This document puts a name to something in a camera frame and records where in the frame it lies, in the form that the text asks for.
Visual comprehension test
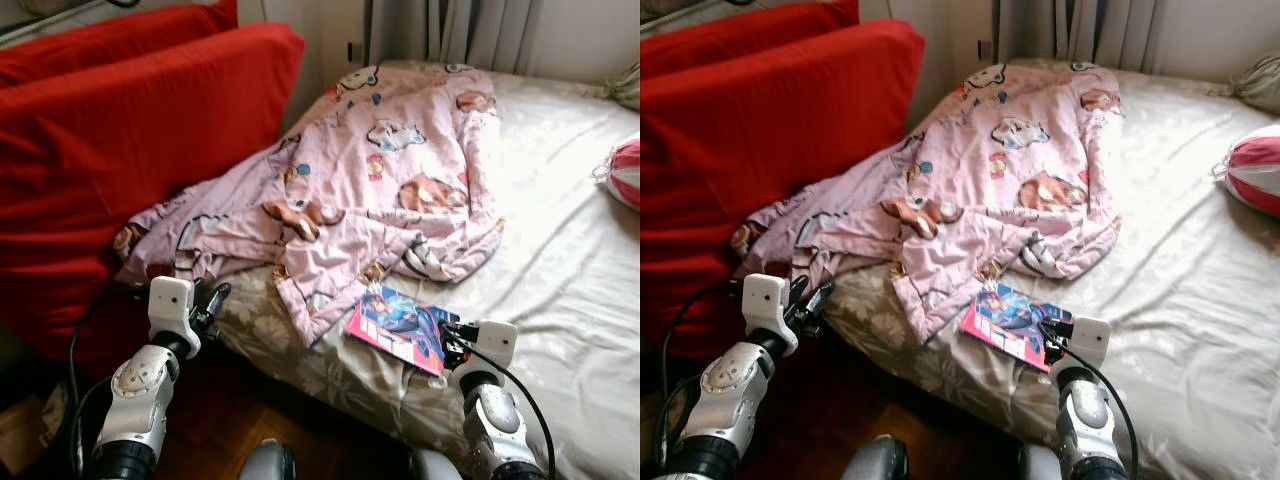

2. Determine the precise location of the colourful comic book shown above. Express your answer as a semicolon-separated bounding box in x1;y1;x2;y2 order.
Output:
958;283;1073;373
343;285;461;377

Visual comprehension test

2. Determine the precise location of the grey robot right leg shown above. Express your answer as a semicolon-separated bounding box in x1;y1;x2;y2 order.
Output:
1020;445;1061;480
405;447;466;480

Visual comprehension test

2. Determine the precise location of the grey robot leg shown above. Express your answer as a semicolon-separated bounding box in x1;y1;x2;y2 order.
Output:
238;440;296;480
845;435;909;480
405;447;466;480
1020;445;1061;480

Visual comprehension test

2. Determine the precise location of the bed with beige sheet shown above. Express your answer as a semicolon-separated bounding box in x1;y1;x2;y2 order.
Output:
215;60;641;480
825;58;1280;480

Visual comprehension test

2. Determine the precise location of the red fabric cushion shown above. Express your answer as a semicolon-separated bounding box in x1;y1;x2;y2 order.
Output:
0;0;241;86
0;22;306;371
640;20;926;361
640;0;861;86

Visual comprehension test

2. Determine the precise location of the pink cartoon print blanket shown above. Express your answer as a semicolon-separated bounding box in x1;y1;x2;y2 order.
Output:
112;62;506;346
730;62;1123;346

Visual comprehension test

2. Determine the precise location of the grey robot left leg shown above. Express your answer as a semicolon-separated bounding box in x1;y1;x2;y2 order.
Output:
845;435;909;480
238;440;296;480

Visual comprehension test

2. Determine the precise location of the red white striped bolster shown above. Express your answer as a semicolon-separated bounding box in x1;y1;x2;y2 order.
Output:
1215;122;1280;219
597;138;641;211

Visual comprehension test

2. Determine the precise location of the brown cardboard box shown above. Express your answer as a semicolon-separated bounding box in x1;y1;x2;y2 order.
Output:
0;395;66;461

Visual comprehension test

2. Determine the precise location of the beige floral pillow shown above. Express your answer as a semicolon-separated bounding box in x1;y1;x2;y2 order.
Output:
600;62;641;109
1228;50;1280;113

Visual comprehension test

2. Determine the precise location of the grey curtain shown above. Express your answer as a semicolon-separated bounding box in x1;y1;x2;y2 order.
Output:
365;0;531;73
995;0;1151;71

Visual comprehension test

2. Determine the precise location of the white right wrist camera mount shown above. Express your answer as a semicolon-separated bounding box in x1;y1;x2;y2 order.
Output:
1065;317;1113;371
470;320;519;373

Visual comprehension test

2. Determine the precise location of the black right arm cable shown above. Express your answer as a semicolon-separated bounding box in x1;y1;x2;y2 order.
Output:
455;340;557;480
1050;335;1141;480

